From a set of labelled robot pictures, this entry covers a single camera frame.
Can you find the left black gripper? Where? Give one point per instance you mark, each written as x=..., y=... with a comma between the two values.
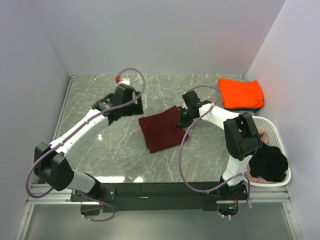
x=136, y=108

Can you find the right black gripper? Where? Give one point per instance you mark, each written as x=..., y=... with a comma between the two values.
x=182, y=123

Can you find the dark red t-shirt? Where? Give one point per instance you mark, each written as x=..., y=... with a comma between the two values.
x=160, y=130

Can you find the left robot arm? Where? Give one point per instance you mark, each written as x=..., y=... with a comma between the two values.
x=53, y=167

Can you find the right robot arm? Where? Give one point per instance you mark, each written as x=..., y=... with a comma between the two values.
x=242, y=141

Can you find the folded blue t-shirt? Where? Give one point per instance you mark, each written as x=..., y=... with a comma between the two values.
x=243, y=109

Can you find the folded orange t-shirt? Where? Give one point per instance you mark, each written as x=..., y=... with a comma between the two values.
x=241, y=95

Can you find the pink garment in basket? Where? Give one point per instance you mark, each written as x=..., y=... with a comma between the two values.
x=263, y=137

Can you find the white plastic laundry basket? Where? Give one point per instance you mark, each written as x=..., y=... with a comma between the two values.
x=274, y=138

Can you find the black garment in basket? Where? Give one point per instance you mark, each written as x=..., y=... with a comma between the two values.
x=268, y=165

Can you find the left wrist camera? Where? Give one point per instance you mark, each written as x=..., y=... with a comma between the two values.
x=124, y=91

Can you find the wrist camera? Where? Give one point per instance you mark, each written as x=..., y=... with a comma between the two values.
x=191, y=99
x=124, y=91

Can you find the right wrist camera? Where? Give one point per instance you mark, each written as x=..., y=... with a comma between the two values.
x=191, y=99

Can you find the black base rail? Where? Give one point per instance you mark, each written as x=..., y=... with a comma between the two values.
x=143, y=196

